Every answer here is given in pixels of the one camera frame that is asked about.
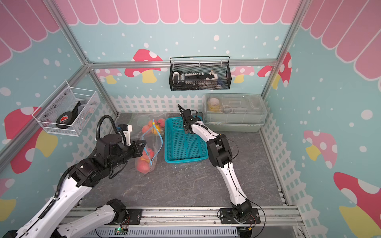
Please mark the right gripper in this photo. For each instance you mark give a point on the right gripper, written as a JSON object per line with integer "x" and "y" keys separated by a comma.
{"x": 184, "y": 125}

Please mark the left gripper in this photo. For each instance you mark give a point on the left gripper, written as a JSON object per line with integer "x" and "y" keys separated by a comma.
{"x": 138, "y": 149}

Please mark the blue stick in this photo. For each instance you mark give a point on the blue stick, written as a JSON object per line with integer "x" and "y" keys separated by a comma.
{"x": 154, "y": 142}

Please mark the orange-pink peach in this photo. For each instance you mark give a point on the orange-pink peach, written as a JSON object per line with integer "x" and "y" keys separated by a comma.
{"x": 161, "y": 123}

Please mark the clear green zip-top bag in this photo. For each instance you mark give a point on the clear green zip-top bag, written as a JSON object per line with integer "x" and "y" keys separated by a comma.
{"x": 139, "y": 120}

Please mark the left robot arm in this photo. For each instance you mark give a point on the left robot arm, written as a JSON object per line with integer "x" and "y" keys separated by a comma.
{"x": 112, "y": 149}

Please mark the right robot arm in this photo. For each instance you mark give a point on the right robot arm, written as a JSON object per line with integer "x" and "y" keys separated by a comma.
{"x": 221, "y": 157}

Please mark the black power strip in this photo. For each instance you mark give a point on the black power strip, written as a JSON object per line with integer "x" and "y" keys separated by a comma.
{"x": 194, "y": 79}

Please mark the teal plastic basket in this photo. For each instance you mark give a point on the teal plastic basket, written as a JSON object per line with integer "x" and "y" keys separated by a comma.
{"x": 181, "y": 147}

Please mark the clear plastic storage box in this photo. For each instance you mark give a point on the clear plastic storage box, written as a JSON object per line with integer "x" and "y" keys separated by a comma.
{"x": 234, "y": 112}

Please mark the black tape measure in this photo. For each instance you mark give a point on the black tape measure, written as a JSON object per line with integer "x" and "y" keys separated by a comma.
{"x": 66, "y": 119}

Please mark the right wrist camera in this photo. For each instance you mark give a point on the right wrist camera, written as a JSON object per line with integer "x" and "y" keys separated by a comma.
{"x": 186, "y": 114}

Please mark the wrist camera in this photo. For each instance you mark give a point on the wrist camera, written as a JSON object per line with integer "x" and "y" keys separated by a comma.
{"x": 126, "y": 130}
{"x": 186, "y": 114}

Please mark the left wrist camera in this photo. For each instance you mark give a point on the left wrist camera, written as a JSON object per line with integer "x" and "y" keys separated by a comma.
{"x": 126, "y": 130}

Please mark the black wire wall basket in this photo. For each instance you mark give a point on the black wire wall basket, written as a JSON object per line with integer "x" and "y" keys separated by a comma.
{"x": 219, "y": 64}

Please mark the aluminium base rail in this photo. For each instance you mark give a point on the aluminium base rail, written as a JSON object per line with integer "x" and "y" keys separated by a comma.
{"x": 189, "y": 222}

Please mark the white wire wall basket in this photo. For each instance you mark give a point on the white wire wall basket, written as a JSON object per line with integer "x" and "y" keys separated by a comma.
{"x": 67, "y": 111}

